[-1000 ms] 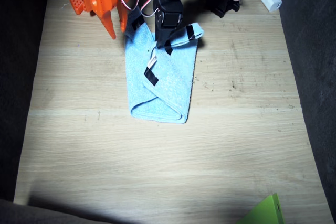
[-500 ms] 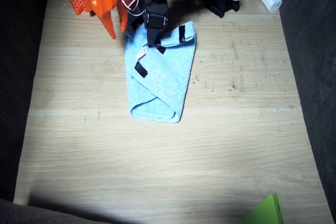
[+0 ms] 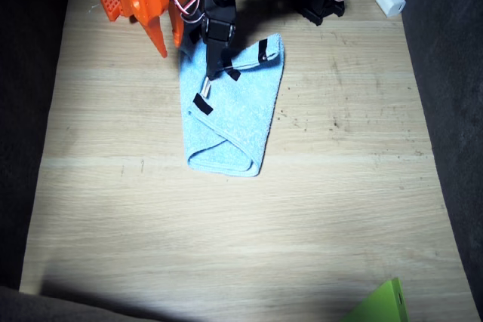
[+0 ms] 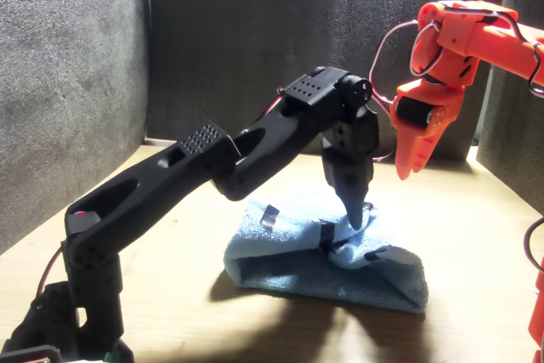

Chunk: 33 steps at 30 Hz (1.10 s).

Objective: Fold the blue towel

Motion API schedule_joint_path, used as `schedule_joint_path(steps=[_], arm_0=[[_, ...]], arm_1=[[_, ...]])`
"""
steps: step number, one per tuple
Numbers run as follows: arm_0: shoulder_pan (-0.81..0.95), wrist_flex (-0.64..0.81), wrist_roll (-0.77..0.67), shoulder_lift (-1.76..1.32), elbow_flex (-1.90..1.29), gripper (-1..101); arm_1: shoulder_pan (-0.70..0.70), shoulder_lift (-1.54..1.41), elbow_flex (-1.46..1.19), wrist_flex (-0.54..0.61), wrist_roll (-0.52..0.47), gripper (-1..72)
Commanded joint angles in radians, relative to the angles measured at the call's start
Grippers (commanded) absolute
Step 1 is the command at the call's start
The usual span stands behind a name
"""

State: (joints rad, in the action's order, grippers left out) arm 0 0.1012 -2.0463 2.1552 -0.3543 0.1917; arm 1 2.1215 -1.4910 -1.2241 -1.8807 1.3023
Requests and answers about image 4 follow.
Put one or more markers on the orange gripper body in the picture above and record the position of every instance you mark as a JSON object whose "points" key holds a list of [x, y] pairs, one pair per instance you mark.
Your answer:
{"points": [[448, 103]]}

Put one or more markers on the green table clamp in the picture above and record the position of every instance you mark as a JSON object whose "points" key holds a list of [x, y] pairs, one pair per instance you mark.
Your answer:
{"points": [[112, 355]]}

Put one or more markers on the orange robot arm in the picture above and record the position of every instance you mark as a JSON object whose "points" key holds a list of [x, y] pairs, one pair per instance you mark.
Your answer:
{"points": [[493, 46]]}

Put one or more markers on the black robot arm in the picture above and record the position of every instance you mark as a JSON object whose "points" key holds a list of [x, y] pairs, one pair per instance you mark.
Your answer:
{"points": [[170, 184]]}

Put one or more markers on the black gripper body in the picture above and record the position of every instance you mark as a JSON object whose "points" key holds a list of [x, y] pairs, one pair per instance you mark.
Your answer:
{"points": [[353, 167]]}

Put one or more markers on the grey foam panel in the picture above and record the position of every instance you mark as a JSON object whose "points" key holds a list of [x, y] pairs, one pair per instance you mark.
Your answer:
{"points": [[255, 18], [523, 146], [64, 40]]}

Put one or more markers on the light blue towel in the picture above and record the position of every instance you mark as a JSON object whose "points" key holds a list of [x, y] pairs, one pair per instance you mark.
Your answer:
{"points": [[289, 244]]}

